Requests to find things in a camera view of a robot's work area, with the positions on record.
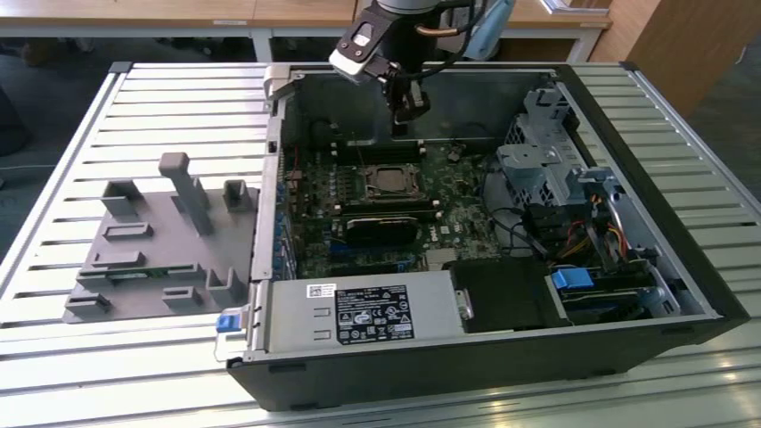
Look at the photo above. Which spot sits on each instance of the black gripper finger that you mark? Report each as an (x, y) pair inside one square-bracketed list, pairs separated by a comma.
[(407, 107)]

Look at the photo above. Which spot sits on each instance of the CPU socket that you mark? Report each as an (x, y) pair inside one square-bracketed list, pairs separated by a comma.
[(367, 192)]

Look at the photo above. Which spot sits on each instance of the pale blue teach pendant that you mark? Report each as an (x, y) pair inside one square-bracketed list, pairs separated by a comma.
[(491, 31)]

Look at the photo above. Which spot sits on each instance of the wooden desk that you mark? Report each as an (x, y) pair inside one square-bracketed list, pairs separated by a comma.
[(297, 11), (119, 11)]

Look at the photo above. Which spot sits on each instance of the silver metal drive cage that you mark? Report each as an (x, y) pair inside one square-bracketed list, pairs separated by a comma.
[(523, 174)]

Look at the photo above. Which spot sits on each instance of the white paper stack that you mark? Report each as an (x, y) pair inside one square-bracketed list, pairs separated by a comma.
[(556, 5)]

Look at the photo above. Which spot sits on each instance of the green motherboard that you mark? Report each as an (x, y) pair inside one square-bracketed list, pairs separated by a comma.
[(464, 223)]

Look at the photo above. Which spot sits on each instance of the black graphics card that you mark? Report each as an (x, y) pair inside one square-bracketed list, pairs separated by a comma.
[(380, 229)]

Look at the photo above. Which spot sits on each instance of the silver chipset heatsink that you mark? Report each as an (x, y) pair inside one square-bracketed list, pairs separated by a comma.
[(440, 257)]

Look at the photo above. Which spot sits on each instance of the black chair base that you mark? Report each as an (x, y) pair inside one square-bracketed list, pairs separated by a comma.
[(196, 44)]

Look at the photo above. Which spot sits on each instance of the wooden cabinet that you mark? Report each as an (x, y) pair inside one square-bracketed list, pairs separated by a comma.
[(684, 44)]

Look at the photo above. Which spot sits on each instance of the black plastic shroud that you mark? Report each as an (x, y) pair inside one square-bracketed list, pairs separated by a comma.
[(505, 294)]

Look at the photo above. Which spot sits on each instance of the blue disk carrier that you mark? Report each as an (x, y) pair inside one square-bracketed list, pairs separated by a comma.
[(571, 281)]

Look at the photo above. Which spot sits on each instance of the grey parts rack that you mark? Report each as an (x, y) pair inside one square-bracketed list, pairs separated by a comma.
[(167, 232)]

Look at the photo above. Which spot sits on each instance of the silver power supply unit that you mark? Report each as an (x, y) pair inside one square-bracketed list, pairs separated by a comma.
[(291, 312)]

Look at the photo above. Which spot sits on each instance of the green RAM stick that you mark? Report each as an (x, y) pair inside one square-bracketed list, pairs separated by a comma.
[(151, 272)]

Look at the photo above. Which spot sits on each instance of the blue case latch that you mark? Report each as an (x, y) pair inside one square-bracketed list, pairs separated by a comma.
[(228, 323)]

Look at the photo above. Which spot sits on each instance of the black PC case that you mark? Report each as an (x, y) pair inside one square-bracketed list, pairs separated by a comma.
[(416, 379)]

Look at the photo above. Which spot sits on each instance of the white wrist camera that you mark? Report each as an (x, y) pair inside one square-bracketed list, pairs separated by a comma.
[(356, 49)]

